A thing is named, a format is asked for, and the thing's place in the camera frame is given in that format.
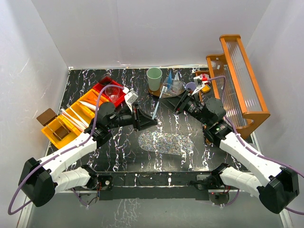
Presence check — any brown oval wooden tray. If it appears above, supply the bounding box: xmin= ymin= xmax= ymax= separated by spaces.
xmin=147 ymin=83 xmax=186 ymax=98

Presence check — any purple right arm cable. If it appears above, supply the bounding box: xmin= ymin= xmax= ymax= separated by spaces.
xmin=204 ymin=76 xmax=304 ymax=216

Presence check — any brown square coaster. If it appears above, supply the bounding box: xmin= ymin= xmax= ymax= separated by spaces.
xmin=37 ymin=108 xmax=57 ymax=126

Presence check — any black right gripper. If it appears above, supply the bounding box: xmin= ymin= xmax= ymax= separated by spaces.
xmin=159 ymin=88 xmax=210 ymax=126

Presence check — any purple plastic cup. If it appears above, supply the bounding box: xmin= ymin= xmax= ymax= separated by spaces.
xmin=185 ymin=82 xmax=196 ymax=91

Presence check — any black cup in bin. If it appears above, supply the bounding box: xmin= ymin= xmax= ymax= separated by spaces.
xmin=99 ymin=76 xmax=113 ymax=86

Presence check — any yellow grey sponge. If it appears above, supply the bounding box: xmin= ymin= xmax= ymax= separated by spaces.
xmin=201 ymin=85 xmax=211 ymax=93

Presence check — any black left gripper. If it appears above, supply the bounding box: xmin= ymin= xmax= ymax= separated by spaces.
xmin=107 ymin=103 xmax=158 ymax=132

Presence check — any red plastic bin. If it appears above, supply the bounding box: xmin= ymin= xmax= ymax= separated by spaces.
xmin=93 ymin=75 xmax=125 ymax=108

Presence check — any wood acrylic toothbrush stand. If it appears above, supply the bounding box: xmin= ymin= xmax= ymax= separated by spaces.
xmin=46 ymin=117 xmax=70 ymax=141

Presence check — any glittery oval mat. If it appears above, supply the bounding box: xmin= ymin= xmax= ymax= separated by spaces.
xmin=138 ymin=131 xmax=193 ymax=156

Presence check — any clear drinking glass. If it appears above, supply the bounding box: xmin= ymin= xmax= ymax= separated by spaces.
xmin=104 ymin=86 xmax=120 ymax=103

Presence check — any orange wooden tiered shelf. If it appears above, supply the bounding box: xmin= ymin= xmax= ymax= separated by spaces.
xmin=194 ymin=35 xmax=270 ymax=139

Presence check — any orange plastic organizer bin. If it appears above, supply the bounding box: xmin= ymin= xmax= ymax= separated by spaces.
xmin=42 ymin=89 xmax=98 ymax=149

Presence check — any green plastic cup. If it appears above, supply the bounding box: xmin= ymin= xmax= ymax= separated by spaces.
xmin=146 ymin=67 xmax=162 ymax=91

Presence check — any light blue toothbrush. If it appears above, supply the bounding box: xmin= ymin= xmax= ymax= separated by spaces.
xmin=152 ymin=86 xmax=167 ymax=119

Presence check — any silver toothpaste tube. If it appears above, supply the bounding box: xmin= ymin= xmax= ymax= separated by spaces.
xmin=173 ymin=72 xmax=180 ymax=90

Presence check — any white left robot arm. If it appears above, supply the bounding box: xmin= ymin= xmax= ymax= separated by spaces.
xmin=18 ymin=90 xmax=157 ymax=207

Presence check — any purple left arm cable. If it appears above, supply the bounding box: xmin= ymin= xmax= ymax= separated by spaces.
xmin=8 ymin=85 xmax=125 ymax=216

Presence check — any blue toothpaste tube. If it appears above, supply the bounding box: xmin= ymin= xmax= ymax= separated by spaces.
xmin=166 ymin=70 xmax=172 ymax=89

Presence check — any red white small box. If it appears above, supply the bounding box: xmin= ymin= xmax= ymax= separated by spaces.
xmin=201 ymin=74 xmax=209 ymax=81

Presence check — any black front mounting rail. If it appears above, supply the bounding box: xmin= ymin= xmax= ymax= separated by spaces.
xmin=83 ymin=171 xmax=231 ymax=204

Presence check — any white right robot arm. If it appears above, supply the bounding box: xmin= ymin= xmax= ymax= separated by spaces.
xmin=159 ymin=76 xmax=302 ymax=214

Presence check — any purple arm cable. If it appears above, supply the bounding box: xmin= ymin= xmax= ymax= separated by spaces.
xmin=204 ymin=76 xmax=304 ymax=216
xmin=8 ymin=85 xmax=125 ymax=216

